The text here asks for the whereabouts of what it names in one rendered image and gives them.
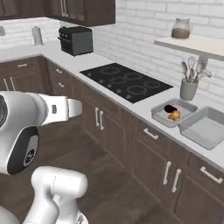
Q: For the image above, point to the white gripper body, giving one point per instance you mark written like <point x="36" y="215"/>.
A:
<point x="75" y="108"/>

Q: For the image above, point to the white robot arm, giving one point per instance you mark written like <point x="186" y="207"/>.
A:
<point x="17" y="116"/>

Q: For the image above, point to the dark avocado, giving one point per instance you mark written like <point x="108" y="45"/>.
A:
<point x="169" y="108"/>

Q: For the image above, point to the golden chicken drumstick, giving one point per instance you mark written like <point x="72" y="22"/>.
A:
<point x="174" y="115"/>

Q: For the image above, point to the grey tupperware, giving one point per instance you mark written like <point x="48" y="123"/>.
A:
<point x="204" y="129"/>
<point x="186" y="106"/>

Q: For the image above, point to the dark wood cupboard door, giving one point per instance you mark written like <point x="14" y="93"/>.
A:
<point x="2" y="86"/>
<point x="89" y="116"/>
<point x="27" y="83"/>
<point x="201" y="204"/>
<point x="147" y="166"/>
<point x="115" y="137"/>

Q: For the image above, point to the dark wood drawer front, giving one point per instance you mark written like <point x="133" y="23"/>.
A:
<point x="67" y="90"/>
<point x="11" y="68"/>
<point x="169" y="145"/>
<point x="204" y="183"/>
<point x="65" y="74"/>

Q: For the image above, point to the black hob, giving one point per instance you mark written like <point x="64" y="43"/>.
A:
<point x="128" y="83"/>

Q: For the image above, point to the black toaster oven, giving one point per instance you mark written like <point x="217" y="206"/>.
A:
<point x="76" y="40"/>

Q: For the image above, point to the white paper towel roll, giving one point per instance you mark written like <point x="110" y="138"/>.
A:
<point x="37" y="35"/>

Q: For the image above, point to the dark wood upper cupboards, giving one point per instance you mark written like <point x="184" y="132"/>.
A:
<point x="93" y="11"/>

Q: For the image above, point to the grey utensil pot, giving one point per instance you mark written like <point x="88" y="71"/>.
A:
<point x="188" y="90"/>

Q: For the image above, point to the grey spoon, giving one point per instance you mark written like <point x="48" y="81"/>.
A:
<point x="184" y="67"/>

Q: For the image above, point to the metal whisk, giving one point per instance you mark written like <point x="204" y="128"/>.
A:
<point x="192" y="62"/>

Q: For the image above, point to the glass jar with brown contents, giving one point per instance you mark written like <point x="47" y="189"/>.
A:
<point x="180" y="30"/>

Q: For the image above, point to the grey spatula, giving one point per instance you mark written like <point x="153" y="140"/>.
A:
<point x="199" y="67"/>

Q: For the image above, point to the grey ladle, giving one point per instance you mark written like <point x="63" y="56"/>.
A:
<point x="206" y="73"/>

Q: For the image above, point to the grey wall outlet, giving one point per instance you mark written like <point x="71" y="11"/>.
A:
<point x="2" y="31"/>

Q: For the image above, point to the white wall shelf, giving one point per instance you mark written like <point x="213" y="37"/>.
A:
<point x="198" y="45"/>

